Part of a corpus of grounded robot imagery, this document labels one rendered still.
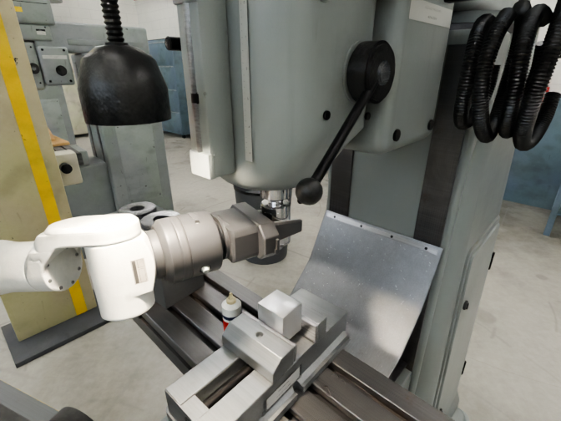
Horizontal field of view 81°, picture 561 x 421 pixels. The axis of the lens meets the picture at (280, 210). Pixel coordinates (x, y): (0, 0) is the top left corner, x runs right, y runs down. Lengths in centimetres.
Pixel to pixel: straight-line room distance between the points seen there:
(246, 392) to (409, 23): 57
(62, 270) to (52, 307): 193
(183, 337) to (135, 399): 119
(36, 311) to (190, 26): 218
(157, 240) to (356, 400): 43
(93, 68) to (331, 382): 60
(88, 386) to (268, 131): 186
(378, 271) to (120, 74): 71
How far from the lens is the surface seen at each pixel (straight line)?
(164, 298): 84
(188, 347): 75
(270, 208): 49
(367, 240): 87
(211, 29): 39
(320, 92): 39
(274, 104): 37
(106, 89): 30
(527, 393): 220
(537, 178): 468
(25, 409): 156
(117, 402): 197
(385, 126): 50
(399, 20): 50
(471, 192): 79
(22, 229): 220
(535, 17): 57
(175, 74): 768
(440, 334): 97
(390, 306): 84
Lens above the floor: 146
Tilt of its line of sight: 23 degrees down
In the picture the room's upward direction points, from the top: straight up
